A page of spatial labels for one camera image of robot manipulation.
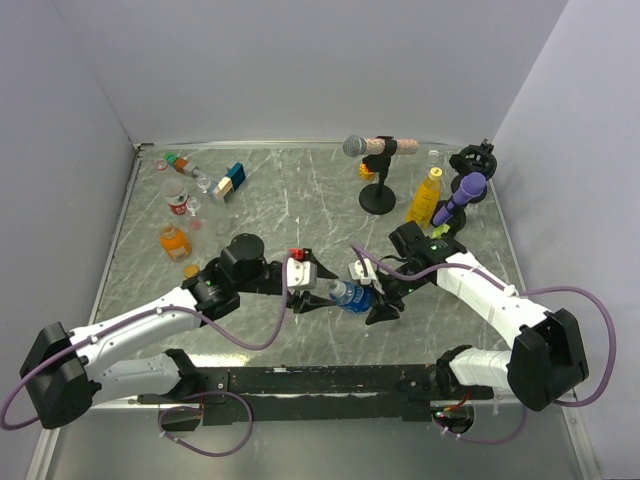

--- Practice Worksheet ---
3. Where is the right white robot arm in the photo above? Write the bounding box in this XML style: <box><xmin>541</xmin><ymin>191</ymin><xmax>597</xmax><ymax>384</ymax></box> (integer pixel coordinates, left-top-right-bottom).
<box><xmin>348</xmin><ymin>222</ymin><xmax>589</xmax><ymax>411</ymax></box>

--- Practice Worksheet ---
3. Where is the clear bottle at back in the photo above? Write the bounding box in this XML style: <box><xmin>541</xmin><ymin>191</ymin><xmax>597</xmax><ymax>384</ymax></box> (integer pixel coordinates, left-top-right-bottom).
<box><xmin>428</xmin><ymin>149</ymin><xmax>441</xmax><ymax>169</ymax></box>

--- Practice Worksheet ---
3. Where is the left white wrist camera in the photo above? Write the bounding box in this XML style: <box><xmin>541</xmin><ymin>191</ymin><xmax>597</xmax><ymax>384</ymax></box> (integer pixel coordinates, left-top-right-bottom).
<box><xmin>286</xmin><ymin>248</ymin><xmax>317</xmax><ymax>291</ymax></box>

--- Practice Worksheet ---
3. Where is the open orange juice bottle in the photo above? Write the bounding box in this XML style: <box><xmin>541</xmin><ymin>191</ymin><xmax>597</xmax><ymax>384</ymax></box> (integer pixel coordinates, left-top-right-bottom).
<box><xmin>159</xmin><ymin>222</ymin><xmax>192</xmax><ymax>261</ymax></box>

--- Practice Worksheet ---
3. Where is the clear small cup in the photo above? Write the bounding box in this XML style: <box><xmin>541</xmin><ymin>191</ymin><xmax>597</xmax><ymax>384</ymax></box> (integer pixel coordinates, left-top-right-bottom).
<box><xmin>197</xmin><ymin>175</ymin><xmax>211</xmax><ymax>193</ymax></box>
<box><xmin>186</xmin><ymin>197</ymin><xmax>202</xmax><ymax>217</ymax></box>

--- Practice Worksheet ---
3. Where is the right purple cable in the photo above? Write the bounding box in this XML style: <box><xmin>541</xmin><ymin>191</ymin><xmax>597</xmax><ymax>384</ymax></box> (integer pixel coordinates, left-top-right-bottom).
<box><xmin>349</xmin><ymin>242</ymin><xmax>619</xmax><ymax>445</ymax></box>

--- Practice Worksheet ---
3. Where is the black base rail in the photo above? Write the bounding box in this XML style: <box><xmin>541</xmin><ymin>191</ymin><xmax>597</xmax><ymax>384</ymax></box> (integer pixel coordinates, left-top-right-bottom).
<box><xmin>138</xmin><ymin>364</ymin><xmax>494</xmax><ymax>426</ymax></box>

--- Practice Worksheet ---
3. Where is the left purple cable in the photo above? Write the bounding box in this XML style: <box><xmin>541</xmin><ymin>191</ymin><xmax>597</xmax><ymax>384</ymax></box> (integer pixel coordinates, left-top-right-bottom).
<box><xmin>0</xmin><ymin>257</ymin><xmax>306</xmax><ymax>459</ymax></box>

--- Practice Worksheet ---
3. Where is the tall yellow juice bottle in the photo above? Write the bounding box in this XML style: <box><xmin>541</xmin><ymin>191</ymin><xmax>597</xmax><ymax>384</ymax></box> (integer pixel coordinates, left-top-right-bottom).
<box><xmin>405</xmin><ymin>167</ymin><xmax>443</xmax><ymax>227</ymax></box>

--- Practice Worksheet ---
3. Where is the red label clear bottle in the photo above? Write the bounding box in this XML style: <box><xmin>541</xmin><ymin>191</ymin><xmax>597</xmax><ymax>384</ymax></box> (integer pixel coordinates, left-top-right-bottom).
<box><xmin>160</xmin><ymin>179</ymin><xmax>190</xmax><ymax>215</ymax></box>

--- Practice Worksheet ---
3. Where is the blue label water bottle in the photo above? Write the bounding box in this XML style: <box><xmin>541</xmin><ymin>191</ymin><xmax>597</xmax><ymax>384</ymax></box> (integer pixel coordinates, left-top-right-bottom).
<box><xmin>329</xmin><ymin>280</ymin><xmax>373</xmax><ymax>314</ymax></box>

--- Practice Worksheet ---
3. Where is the pink glitter microphone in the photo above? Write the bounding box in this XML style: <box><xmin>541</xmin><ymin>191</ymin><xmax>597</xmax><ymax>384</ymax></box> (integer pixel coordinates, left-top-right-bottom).
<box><xmin>342</xmin><ymin>135</ymin><xmax>419</xmax><ymax>158</ymax></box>

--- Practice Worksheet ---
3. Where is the colourful block stack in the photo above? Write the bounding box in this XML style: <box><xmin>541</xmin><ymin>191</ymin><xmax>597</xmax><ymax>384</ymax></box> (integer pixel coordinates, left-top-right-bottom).
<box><xmin>164</xmin><ymin>153</ymin><xmax>203</xmax><ymax>178</ymax></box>

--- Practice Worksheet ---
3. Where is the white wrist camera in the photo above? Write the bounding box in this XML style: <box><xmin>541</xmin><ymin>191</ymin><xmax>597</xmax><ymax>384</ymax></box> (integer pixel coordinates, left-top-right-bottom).
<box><xmin>348</xmin><ymin>259</ymin><xmax>377</xmax><ymax>286</ymax></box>
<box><xmin>286</xmin><ymin>248</ymin><xmax>317</xmax><ymax>291</ymax></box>

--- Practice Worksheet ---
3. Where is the purple cable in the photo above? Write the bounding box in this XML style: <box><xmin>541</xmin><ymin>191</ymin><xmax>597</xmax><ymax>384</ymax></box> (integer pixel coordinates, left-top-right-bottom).
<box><xmin>0</xmin><ymin>257</ymin><xmax>306</xmax><ymax>459</ymax></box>
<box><xmin>349</xmin><ymin>242</ymin><xmax>619</xmax><ymax>445</ymax></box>

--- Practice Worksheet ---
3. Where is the black round holder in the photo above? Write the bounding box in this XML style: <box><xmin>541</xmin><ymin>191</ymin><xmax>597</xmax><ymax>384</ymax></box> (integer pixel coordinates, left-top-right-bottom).
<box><xmin>449</xmin><ymin>139</ymin><xmax>497</xmax><ymax>204</ymax></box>

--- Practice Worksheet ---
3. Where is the yellow toy brick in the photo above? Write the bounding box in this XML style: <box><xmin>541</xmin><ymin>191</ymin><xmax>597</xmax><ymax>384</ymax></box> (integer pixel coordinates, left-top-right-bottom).
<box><xmin>359</xmin><ymin>163</ymin><xmax>375</xmax><ymax>181</ymax></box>

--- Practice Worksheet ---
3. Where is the purple microphone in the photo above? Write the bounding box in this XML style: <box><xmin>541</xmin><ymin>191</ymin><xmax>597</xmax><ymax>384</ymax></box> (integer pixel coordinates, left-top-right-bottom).
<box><xmin>447</xmin><ymin>172</ymin><xmax>487</xmax><ymax>210</ymax></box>

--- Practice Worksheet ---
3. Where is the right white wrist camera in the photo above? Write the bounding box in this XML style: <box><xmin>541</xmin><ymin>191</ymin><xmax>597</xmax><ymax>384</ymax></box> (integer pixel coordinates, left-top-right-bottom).
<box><xmin>348</xmin><ymin>259</ymin><xmax>377</xmax><ymax>286</ymax></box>

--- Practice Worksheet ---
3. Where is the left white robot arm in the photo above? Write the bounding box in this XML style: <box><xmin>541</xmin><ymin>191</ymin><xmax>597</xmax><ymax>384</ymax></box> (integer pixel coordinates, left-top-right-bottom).
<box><xmin>19</xmin><ymin>233</ymin><xmax>337</xmax><ymax>429</ymax></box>

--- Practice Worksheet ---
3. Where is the blue and wood block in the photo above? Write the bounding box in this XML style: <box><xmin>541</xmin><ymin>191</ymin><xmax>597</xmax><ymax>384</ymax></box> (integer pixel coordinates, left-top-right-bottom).
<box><xmin>213</xmin><ymin>162</ymin><xmax>246</xmax><ymax>203</ymax></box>

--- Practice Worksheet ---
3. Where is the orange bottle cap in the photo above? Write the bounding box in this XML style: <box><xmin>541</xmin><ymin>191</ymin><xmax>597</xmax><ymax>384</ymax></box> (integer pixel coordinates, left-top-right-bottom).
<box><xmin>183</xmin><ymin>264</ymin><xmax>200</xmax><ymax>278</ymax></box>

